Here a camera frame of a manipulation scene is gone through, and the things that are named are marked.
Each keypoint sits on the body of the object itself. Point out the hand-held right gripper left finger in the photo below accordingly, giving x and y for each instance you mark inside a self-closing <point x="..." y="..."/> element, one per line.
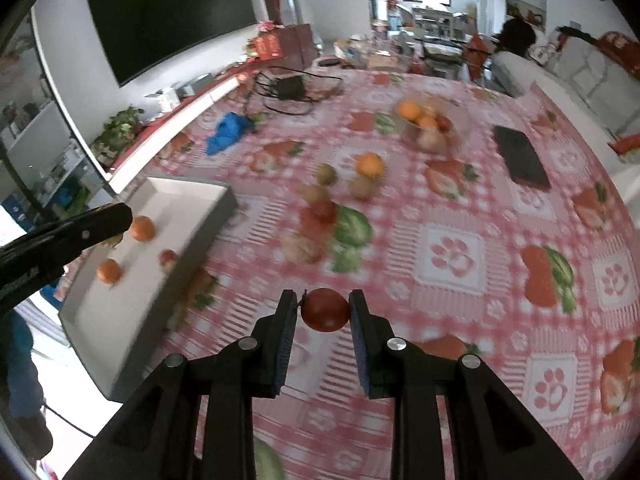
<point x="285" y="355"/>

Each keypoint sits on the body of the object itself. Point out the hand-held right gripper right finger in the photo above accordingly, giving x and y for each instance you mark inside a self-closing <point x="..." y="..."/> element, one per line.
<point x="361" y="360"/>

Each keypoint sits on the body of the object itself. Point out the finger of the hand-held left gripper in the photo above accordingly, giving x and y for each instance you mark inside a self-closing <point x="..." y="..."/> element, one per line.
<point x="60" y="245"/>

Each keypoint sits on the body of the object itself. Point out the tan wrinkled fruit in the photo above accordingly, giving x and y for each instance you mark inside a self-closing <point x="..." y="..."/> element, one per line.
<point x="114" y="241"/>
<point x="302" y="250"/>

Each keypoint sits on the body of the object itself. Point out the orange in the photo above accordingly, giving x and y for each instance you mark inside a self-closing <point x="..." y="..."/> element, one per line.
<point x="427" y="121"/>
<point x="409" y="109"/>
<point x="109" y="271"/>
<point x="370" y="165"/>
<point x="142" y="228"/>

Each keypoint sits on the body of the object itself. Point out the white rectangular tray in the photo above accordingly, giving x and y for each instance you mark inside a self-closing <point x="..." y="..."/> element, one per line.
<point x="135" y="255"/>

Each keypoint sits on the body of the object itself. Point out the kiwi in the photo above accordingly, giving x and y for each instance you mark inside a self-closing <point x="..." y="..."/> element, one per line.
<point x="361" y="187"/>
<point x="327" y="173"/>
<point x="314" y="193"/>

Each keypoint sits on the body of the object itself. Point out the clear glass bowl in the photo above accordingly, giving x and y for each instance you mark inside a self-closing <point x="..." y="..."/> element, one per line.
<point x="415" y="132"/>

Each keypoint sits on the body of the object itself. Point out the glass door cabinet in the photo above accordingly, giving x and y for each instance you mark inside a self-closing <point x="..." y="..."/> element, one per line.
<point x="45" y="135"/>

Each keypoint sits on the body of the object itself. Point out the green potted plant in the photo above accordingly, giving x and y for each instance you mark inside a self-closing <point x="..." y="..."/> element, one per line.
<point x="120" y="127"/>

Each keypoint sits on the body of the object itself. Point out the white television console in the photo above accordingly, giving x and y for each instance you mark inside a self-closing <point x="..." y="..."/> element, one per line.
<point x="165" y="135"/>

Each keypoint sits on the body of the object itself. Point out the white tissue box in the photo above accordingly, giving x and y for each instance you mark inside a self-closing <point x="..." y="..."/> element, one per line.
<point x="162" y="99"/>

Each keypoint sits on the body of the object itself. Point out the blue cloth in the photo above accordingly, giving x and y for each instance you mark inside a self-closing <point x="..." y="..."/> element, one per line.
<point x="227" y="132"/>

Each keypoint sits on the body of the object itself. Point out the grey box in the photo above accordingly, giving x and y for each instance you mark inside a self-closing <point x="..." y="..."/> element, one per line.
<point x="195" y="85"/>

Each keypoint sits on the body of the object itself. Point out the pale round fruit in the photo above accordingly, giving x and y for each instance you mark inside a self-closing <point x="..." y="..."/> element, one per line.
<point x="431" y="140"/>

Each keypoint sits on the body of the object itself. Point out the small red fruit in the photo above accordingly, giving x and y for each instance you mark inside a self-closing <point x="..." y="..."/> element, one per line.
<point x="443" y="122"/>

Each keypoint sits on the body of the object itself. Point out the black television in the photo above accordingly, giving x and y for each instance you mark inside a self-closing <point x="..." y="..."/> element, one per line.
<point x="170" y="15"/>

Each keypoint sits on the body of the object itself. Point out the dark red smartphone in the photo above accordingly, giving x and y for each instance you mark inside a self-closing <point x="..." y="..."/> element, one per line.
<point x="522" y="157"/>

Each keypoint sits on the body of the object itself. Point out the black power adapter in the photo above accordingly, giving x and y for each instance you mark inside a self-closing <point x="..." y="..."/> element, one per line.
<point x="290" y="87"/>

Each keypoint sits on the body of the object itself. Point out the red gift box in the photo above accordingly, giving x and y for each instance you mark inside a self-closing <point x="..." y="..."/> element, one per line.
<point x="267" y="45"/>

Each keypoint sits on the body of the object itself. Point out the pink flowers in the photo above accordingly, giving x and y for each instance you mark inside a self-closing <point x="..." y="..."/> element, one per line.
<point x="266" y="25"/>

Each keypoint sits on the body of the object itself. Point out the brown gift box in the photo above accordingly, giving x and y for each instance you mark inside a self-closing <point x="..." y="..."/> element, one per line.
<point x="300" y="42"/>

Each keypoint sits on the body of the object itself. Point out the red paper ornament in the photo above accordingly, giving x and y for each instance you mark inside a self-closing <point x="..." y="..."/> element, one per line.
<point x="475" y="52"/>

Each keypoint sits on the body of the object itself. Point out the red cloth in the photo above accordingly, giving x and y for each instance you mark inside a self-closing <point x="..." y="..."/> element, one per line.
<point x="625" y="144"/>

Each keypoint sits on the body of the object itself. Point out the white dining table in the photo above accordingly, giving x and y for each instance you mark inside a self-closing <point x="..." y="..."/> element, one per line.
<point x="442" y="20"/>

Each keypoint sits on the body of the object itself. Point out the dark rounded object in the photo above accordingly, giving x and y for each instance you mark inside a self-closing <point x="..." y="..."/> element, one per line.
<point x="517" y="37"/>

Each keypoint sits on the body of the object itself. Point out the white sofa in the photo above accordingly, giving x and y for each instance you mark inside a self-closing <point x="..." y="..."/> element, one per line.
<point x="585" y="75"/>

